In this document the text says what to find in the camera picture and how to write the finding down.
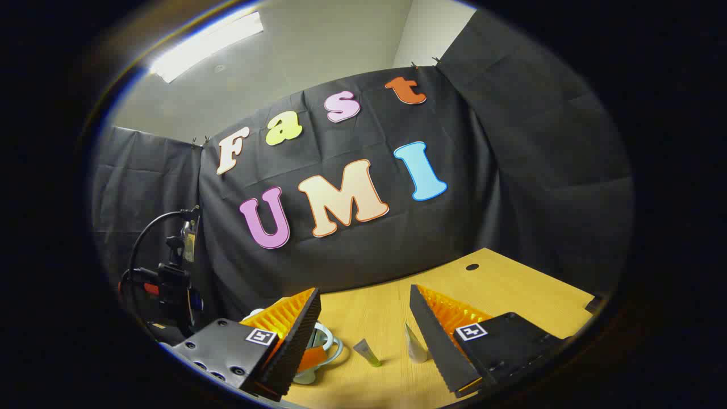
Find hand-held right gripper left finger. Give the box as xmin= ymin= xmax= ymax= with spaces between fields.
xmin=170 ymin=287 xmax=323 ymax=403

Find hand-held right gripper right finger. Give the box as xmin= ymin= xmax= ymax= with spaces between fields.
xmin=409 ymin=284 xmax=570 ymax=398

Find white and green cream tube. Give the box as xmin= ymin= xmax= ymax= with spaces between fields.
xmin=404 ymin=322 xmax=428 ymax=364

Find light blue small suitcase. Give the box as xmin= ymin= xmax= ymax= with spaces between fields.
xmin=244 ymin=308 xmax=345 ymax=386

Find grey tube with green cap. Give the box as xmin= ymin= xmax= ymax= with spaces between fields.
xmin=353 ymin=339 xmax=383 ymax=368

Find black cable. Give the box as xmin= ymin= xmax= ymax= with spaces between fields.
xmin=126 ymin=209 xmax=197 ymax=333

